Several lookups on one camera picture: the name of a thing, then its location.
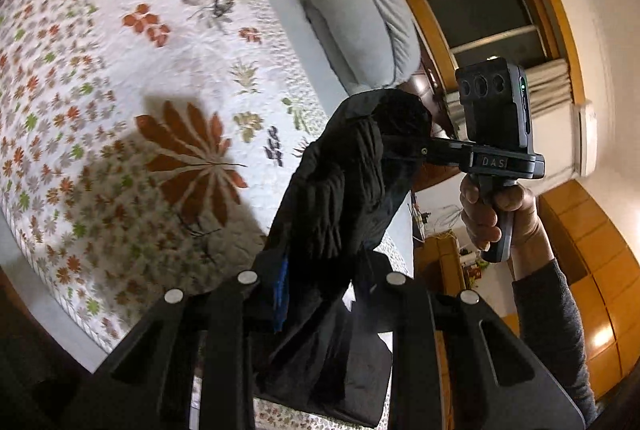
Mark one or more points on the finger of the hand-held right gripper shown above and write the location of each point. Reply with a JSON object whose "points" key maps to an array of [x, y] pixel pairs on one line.
{"points": [[445, 152]]}

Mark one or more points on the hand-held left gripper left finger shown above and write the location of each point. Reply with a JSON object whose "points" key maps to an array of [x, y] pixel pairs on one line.
{"points": [[282, 292]]}

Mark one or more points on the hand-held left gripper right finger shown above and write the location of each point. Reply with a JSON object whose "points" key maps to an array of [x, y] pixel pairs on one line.
{"points": [[405, 315]]}

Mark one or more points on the black pants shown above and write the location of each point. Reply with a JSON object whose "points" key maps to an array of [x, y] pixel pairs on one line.
{"points": [[345, 190]]}

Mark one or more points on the person's right hand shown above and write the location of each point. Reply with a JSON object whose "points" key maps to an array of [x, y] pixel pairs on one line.
{"points": [[525, 220]]}

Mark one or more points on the beige curtain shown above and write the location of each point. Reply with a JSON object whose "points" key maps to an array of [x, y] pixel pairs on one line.
{"points": [[520, 87]]}

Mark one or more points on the wooden headboard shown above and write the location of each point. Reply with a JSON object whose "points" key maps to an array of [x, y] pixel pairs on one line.
{"points": [[435, 110]]}

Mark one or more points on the wooden desk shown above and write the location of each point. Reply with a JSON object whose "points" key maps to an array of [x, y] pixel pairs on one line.
{"points": [[445, 260]]}

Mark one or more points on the wooden framed window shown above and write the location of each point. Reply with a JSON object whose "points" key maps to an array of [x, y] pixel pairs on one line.
{"points": [[480, 15]]}

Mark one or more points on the grey pillow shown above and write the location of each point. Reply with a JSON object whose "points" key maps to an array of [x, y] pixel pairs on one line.
{"points": [[360, 25]]}

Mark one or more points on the bed with grey sheet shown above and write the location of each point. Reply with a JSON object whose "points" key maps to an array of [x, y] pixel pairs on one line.
{"points": [[300, 40]]}

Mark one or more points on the wooden wardrobe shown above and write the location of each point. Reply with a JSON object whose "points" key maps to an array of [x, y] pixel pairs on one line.
{"points": [[595, 270]]}

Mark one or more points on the floral quilt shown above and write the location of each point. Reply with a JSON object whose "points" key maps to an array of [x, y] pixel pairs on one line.
{"points": [[125, 85]]}

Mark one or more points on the black eyeglasses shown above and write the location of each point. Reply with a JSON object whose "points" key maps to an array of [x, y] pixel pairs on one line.
{"points": [[220, 3]]}

